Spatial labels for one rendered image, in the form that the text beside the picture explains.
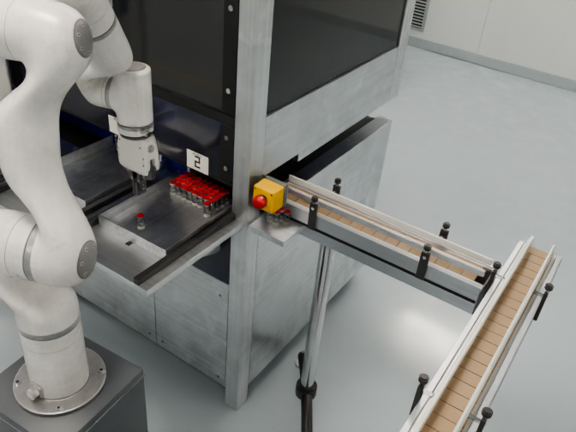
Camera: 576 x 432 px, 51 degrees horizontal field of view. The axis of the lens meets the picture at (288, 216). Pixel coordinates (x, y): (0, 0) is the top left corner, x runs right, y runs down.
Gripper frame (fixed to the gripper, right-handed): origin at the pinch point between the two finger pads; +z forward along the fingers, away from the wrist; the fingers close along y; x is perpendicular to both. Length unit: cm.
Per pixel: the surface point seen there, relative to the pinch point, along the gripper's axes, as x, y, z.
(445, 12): -490, 97, 70
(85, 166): -21, 48, 22
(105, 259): 7.9, 6.6, 22.3
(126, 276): 9.2, -2.9, 22.3
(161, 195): -24.9, 17.5, 22.1
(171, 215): -18.5, 7.4, 22.1
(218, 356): -30, -3, 87
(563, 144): -368, -57, 110
